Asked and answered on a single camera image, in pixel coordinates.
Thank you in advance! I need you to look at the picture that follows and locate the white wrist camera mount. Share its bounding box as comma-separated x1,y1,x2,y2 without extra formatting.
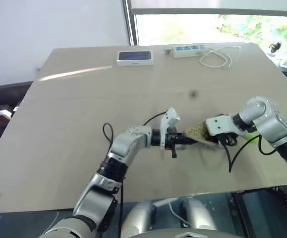
205,114,239,136
159,107,181,151

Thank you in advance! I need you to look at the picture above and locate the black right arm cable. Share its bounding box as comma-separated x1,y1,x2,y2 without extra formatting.
222,133,277,174

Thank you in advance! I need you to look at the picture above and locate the tan speckled pouch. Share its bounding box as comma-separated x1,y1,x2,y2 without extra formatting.
184,121,225,152

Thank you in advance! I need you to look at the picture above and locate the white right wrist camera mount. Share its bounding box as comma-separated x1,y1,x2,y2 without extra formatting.
205,114,239,136

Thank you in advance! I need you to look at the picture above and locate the white phone box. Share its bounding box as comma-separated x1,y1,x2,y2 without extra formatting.
116,50,155,67

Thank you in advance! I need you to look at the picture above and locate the white coiled cable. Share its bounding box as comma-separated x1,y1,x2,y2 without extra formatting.
199,45,242,70

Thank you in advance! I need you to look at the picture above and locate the white cable under table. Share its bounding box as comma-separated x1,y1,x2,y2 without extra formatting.
155,198,196,228

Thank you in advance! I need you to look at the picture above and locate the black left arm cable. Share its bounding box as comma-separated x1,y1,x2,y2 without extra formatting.
102,111,168,147

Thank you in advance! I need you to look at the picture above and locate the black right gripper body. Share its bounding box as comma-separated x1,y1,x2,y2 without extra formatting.
216,132,238,147

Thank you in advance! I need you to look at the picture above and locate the small dark object outside window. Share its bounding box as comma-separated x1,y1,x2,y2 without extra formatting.
268,40,283,53

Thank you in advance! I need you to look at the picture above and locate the red and white clutter box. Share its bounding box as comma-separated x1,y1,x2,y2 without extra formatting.
0,105,12,122

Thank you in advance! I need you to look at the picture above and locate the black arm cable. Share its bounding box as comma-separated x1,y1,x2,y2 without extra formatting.
102,111,168,147
222,133,277,174

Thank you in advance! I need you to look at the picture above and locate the white power strip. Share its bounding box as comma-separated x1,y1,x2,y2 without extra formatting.
173,44,206,59

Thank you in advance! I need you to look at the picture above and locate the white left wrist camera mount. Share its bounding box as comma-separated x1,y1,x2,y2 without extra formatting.
159,107,181,151

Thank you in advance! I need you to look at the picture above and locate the grey window frame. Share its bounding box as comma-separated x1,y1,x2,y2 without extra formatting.
122,0,140,47

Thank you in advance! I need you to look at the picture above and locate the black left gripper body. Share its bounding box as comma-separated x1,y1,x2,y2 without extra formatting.
165,126,181,151

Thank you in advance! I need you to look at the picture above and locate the silver rounded robot leg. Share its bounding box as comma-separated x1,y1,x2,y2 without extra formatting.
185,198,217,231
120,202,157,238

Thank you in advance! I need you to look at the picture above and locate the grey robot torso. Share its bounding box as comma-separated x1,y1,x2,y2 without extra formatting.
135,228,235,238

